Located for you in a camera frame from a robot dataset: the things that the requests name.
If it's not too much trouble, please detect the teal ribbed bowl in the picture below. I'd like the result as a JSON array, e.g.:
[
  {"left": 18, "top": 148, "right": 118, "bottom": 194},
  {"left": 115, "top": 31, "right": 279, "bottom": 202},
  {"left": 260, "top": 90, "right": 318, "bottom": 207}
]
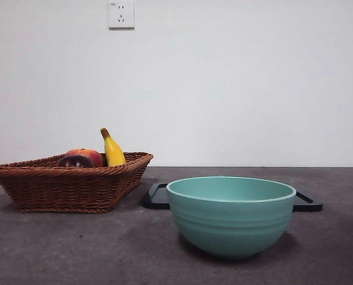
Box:
[{"left": 166, "top": 176, "right": 297, "bottom": 260}]

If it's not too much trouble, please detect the dark rectangular tray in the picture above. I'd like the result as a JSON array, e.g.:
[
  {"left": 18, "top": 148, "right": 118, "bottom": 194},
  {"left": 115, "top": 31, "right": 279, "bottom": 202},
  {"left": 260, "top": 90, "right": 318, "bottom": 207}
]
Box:
[{"left": 143, "top": 182, "right": 324, "bottom": 212}]

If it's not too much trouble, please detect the brown wicker basket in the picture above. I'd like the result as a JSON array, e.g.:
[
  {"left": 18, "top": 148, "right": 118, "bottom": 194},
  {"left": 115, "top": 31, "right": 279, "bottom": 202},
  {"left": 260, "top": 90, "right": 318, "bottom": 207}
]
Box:
[{"left": 0, "top": 151, "right": 154, "bottom": 213}]

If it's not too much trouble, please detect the yellow banana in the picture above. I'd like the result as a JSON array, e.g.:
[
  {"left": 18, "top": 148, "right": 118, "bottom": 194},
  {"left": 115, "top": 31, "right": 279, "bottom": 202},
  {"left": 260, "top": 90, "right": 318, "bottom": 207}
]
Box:
[{"left": 100, "top": 127, "right": 127, "bottom": 167}]

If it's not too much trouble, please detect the dark red plum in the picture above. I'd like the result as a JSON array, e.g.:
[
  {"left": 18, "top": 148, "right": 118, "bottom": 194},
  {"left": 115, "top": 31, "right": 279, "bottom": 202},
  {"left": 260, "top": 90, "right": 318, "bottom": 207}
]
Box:
[{"left": 56, "top": 154, "right": 94, "bottom": 168}]

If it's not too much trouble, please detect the white wall socket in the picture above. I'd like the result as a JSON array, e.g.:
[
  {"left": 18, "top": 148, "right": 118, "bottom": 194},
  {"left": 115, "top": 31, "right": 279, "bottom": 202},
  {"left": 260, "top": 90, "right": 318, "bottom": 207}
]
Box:
[{"left": 108, "top": 1, "right": 135, "bottom": 30}]

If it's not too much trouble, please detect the red orange peach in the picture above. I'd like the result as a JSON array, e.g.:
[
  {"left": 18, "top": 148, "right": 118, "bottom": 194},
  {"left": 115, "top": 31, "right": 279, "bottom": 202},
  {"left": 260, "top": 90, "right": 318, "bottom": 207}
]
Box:
[{"left": 64, "top": 148, "right": 104, "bottom": 167}]

